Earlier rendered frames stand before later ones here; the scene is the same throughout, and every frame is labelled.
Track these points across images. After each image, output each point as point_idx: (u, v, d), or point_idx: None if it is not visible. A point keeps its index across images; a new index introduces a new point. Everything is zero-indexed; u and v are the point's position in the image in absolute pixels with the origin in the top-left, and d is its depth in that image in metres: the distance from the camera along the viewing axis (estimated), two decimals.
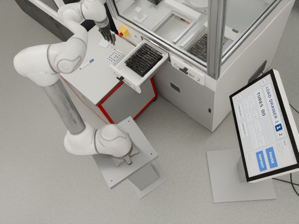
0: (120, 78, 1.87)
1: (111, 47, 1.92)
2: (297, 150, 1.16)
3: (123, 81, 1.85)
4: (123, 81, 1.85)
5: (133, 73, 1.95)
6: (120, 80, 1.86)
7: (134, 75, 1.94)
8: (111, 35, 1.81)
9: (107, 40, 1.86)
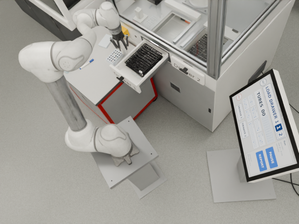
0: (120, 78, 1.87)
1: (123, 54, 1.94)
2: (297, 150, 1.16)
3: (123, 81, 1.85)
4: (123, 81, 1.85)
5: (133, 73, 1.95)
6: (120, 80, 1.86)
7: (134, 75, 1.94)
8: (123, 40, 1.84)
9: (119, 47, 1.88)
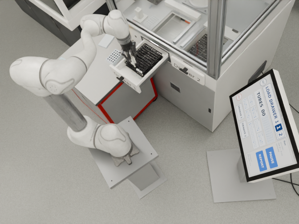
0: (120, 78, 1.87)
1: (134, 64, 1.82)
2: (297, 150, 1.16)
3: (123, 81, 1.85)
4: (123, 81, 1.85)
5: (133, 73, 1.95)
6: (120, 80, 1.86)
7: (134, 75, 1.94)
8: None
9: (130, 58, 1.75)
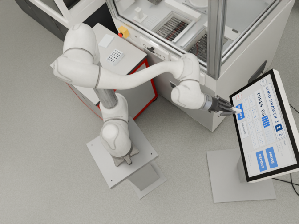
0: (151, 48, 1.94)
1: (240, 110, 1.48)
2: (297, 150, 1.16)
3: (154, 51, 1.92)
4: (154, 51, 1.92)
5: None
6: (151, 50, 1.93)
7: None
8: (221, 104, 1.45)
9: (230, 110, 1.44)
